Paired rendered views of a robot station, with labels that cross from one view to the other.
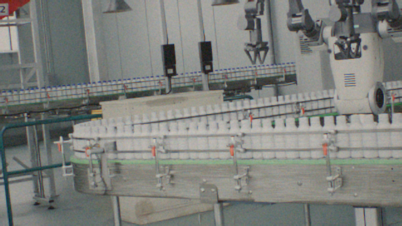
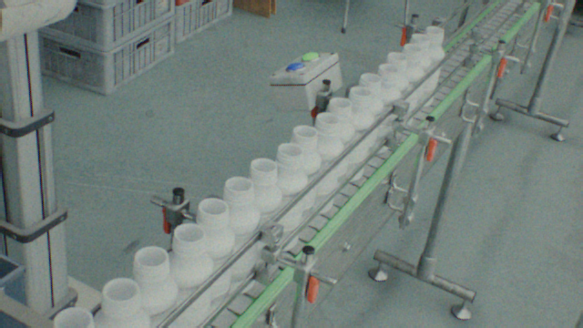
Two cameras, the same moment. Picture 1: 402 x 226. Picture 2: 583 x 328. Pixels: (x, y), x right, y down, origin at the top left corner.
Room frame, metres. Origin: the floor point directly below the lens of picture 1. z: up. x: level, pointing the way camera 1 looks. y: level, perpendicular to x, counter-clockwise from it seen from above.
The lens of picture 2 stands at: (3.44, 0.59, 1.71)
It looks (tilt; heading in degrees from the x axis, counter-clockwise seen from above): 32 degrees down; 256
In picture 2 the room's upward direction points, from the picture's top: 8 degrees clockwise
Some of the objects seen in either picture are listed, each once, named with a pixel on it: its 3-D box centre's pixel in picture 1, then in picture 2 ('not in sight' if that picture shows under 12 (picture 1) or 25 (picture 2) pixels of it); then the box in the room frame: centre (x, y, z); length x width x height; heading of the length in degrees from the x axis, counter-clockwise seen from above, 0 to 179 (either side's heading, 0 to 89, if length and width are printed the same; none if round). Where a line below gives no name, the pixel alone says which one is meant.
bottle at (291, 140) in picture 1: (291, 138); (321, 163); (3.16, -0.36, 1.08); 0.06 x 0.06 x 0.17
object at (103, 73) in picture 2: not in sight; (108, 42); (3.58, -2.92, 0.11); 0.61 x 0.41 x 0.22; 57
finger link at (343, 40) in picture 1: (347, 47); not in sight; (3.13, -0.61, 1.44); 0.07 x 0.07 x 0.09; 50
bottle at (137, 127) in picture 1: (139, 141); not in sight; (3.72, 0.32, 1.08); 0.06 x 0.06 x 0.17
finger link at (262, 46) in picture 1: (259, 54); not in sight; (3.43, -0.28, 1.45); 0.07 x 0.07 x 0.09; 51
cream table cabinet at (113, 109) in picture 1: (167, 154); not in sight; (7.71, 0.40, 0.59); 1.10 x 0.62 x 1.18; 123
